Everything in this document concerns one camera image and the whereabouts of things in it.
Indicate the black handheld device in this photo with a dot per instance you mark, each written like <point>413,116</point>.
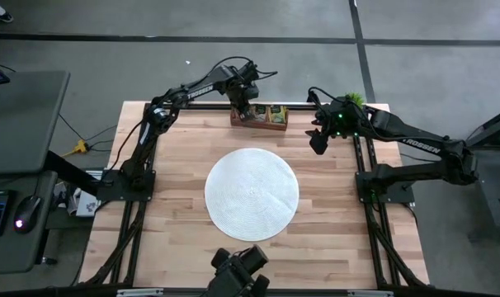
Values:
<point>233,274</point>

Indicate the black metal side table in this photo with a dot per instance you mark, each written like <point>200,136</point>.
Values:
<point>489,185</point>

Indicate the silver metal bracket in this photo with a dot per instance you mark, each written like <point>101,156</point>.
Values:
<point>139,292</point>
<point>369,293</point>

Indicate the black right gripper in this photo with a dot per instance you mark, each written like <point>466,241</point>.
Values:
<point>341,119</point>

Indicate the yellow power plug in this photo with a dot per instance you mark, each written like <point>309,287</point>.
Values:
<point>81,147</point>

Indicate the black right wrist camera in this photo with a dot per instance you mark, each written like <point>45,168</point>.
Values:
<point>318,143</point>

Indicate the person's white shoe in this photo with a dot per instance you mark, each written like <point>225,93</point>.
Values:
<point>0,12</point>

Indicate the green plant in white pot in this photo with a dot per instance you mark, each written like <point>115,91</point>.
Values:
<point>354,97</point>

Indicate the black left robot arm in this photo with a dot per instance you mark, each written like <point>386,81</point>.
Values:
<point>171,103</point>

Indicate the white round woven placemat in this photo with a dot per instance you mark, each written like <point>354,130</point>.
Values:
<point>252,194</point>

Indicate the black computer mouse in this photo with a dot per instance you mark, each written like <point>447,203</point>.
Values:
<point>27,212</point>

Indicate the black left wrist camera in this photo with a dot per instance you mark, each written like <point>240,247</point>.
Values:
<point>250,71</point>

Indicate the black desk caster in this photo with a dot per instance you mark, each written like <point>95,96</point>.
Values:
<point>48,260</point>

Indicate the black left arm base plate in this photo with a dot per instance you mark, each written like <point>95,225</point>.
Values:
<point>109,191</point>

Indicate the white adapter box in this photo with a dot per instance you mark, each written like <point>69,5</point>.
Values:
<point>88,205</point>

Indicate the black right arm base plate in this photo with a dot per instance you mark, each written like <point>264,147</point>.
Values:
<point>400,194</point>

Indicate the black diagonal support bar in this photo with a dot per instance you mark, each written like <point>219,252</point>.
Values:
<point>72,171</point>

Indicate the black metal table frame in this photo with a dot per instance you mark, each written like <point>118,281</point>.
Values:
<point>299,107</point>

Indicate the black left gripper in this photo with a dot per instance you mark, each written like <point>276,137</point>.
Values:
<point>241,94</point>

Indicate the yellow green tea bag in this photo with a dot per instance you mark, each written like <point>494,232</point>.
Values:
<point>277,114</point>

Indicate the brown wooden three-slot organizer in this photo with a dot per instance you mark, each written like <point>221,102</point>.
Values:
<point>270,125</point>

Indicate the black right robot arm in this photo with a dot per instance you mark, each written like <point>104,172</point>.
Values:
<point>419,144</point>

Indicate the dark grey desk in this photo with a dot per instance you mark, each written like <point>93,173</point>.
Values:
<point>10,255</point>
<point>23,123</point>

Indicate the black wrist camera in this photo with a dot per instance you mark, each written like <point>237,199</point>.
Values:
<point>250,71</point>
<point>318,143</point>

